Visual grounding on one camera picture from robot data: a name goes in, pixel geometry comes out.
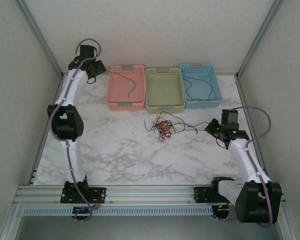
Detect green cable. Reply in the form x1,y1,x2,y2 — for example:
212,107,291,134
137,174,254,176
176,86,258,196
143,120,155,132

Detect black cable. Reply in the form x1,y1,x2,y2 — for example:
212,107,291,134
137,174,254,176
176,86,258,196
149,122,177,141
157,111,188,128
173,120,211,135
181,70,215,101
107,71,137,98

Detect pink plastic basket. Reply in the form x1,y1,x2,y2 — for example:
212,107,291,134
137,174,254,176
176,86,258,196
106,64,146,112

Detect green plastic basket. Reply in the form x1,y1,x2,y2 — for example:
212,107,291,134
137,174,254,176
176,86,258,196
144,66,186,115

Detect aluminium table side rail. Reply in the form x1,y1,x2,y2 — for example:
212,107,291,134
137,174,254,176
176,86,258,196
235,76,270,185
29,74,65,186

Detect slotted grey cable duct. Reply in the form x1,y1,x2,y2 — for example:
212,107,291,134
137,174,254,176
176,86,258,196
22,206,213,216

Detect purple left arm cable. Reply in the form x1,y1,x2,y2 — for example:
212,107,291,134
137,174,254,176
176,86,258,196
47,38,102,223

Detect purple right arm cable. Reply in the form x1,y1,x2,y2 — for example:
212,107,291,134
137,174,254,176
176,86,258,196
211,106,278,229

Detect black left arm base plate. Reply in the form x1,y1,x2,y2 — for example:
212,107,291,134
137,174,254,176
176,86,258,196
60,186,107,204

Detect blue plastic basket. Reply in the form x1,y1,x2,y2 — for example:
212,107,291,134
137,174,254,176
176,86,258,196
179,62,225,110

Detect thin red power wire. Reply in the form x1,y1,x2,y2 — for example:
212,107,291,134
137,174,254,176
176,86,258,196
89,194,103,209

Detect aluminium mounting rail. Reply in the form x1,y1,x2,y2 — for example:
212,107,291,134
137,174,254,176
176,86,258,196
13,184,287,207

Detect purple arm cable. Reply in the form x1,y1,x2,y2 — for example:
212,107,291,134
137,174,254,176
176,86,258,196
47,38,102,223
211,106,278,229

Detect aluminium frame post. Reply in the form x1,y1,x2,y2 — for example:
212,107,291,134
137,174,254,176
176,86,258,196
235,0,286,79
16,0,65,79
0,205,25,240
274,205,300,240

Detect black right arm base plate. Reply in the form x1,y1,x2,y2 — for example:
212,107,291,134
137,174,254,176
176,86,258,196
193,186,240,204

